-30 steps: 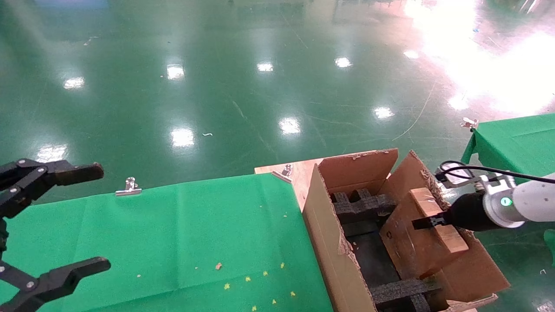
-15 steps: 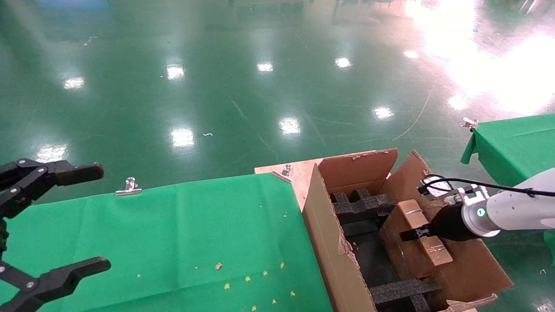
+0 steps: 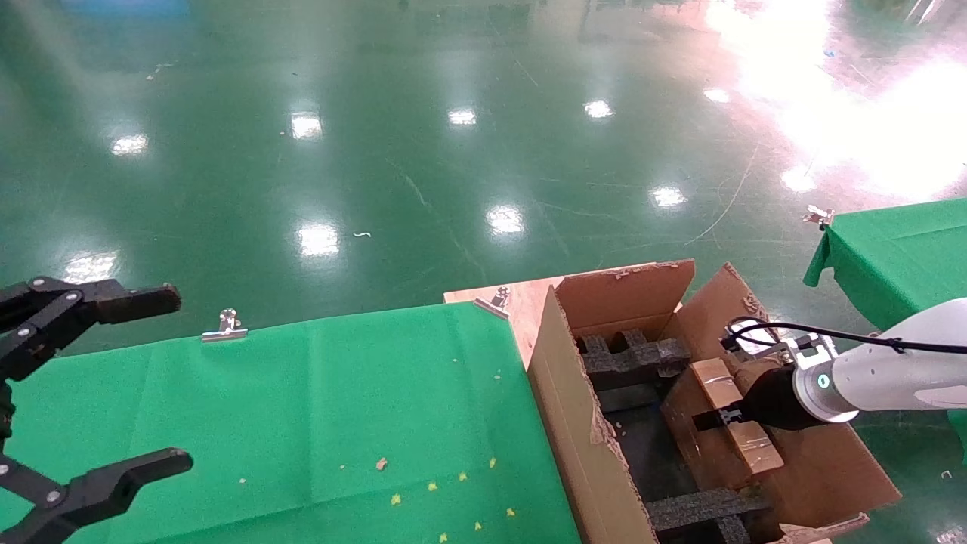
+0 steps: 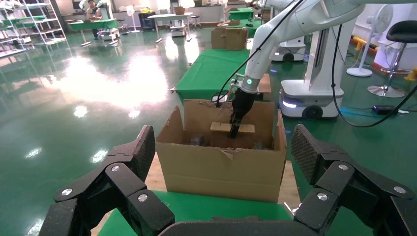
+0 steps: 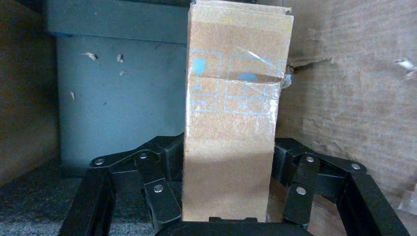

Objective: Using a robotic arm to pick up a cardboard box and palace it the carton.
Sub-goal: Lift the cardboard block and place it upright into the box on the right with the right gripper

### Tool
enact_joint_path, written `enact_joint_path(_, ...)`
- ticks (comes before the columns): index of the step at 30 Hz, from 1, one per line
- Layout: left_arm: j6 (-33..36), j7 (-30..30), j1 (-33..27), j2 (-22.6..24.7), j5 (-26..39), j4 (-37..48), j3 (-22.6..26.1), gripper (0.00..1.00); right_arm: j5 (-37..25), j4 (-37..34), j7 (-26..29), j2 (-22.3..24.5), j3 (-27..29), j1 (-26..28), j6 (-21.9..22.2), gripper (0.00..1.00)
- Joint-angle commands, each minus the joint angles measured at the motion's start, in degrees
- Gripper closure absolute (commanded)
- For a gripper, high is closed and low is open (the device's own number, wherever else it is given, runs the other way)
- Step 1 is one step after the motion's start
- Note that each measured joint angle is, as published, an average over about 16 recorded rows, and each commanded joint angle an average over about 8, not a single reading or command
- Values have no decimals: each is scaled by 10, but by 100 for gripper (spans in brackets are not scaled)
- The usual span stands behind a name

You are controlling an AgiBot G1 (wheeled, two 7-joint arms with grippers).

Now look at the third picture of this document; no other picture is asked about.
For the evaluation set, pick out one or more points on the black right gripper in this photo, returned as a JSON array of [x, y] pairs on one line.
[[770, 399]]

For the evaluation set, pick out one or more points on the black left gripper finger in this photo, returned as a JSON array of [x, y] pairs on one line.
[[128, 304], [113, 480]]

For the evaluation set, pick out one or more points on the small taped cardboard box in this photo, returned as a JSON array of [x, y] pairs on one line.
[[695, 453]]

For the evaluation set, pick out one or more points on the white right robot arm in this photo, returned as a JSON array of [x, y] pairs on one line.
[[891, 374]]

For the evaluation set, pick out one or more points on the large open cardboard carton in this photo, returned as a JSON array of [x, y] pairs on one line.
[[574, 423]]

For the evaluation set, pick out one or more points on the silver binder clip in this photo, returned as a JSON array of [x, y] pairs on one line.
[[224, 332], [820, 217], [491, 306]]

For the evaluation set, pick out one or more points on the large green tablecloth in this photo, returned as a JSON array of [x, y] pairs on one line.
[[302, 393]]

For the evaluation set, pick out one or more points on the green tablecloth with draped corner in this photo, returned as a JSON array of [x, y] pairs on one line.
[[906, 257]]

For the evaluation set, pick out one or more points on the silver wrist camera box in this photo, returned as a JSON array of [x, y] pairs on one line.
[[755, 340]]

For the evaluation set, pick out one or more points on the silver camera mounting bracket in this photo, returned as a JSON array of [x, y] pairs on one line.
[[812, 351]]

